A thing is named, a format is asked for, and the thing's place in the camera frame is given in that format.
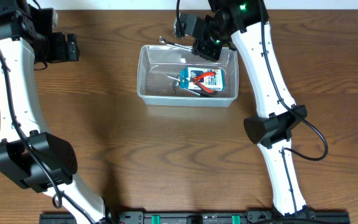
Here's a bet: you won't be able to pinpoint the silver wrench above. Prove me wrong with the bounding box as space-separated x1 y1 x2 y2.
158 36 193 52

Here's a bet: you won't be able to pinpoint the blue white screwdriver box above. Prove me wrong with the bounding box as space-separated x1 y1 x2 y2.
179 67 226 94

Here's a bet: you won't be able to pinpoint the red handled pliers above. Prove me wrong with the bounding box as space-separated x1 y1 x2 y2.
193 72 216 94

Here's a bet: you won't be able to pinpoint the screwdriver yellow collar black handle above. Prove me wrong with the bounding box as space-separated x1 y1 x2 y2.
166 75 180 82

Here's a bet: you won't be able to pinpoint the clear plastic container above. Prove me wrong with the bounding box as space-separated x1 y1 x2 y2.
137 45 239 107

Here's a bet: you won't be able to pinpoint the small claw hammer black handle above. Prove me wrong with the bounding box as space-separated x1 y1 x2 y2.
173 82 209 97

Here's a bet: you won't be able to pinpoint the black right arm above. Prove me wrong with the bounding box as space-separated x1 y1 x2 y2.
174 1 307 217

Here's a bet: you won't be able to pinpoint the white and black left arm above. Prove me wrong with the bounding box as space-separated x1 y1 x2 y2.
0 0 113 223

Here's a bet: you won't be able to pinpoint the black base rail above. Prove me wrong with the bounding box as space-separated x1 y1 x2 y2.
39 210 351 224

